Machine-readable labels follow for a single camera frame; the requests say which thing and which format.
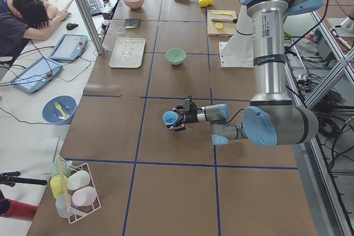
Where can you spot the black keyboard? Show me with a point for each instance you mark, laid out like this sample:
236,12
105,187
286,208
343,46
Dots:
95,6

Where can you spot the grey folded cloth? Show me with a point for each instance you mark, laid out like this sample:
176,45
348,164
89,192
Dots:
132,23

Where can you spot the blue teach pendant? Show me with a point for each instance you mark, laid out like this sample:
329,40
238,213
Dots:
69,47
37,75

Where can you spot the yellow plastic knife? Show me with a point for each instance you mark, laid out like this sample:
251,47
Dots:
221,13

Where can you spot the white wire cup rack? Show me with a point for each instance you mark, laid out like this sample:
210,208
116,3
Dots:
74,190

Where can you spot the lemon half slice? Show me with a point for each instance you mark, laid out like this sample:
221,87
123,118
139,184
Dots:
219,26

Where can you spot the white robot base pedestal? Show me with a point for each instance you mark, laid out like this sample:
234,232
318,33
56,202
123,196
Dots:
238,51

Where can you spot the person in dark shirt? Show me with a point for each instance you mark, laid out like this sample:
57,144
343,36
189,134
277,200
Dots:
25,20

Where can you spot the cream bear tray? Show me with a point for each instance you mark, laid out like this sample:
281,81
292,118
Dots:
136,46

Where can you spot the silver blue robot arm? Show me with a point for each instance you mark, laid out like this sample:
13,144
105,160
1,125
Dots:
271,118

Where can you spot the blue bowl with fork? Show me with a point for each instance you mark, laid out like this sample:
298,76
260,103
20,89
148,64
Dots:
60,110

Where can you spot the light blue plastic cup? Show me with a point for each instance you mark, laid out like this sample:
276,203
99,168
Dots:
170,118

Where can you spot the wine glass on tray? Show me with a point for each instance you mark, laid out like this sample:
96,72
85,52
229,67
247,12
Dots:
123,40

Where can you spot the steel muddler rod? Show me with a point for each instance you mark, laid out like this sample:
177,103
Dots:
224,20

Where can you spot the black computer mouse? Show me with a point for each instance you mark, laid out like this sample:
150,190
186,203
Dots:
71,26

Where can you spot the wooden cutting board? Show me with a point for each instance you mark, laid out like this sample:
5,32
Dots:
228,28

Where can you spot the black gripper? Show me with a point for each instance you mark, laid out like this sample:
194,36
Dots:
190,117

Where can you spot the mint green bowl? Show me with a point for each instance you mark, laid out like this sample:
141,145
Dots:
175,56

